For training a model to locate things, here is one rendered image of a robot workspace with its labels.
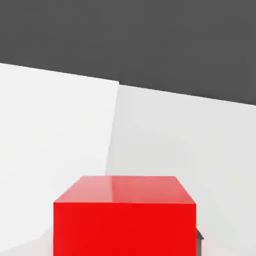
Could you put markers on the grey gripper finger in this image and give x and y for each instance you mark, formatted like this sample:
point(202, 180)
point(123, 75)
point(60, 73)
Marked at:
point(198, 243)

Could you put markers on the small red cube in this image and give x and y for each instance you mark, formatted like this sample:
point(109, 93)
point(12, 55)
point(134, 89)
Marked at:
point(124, 228)

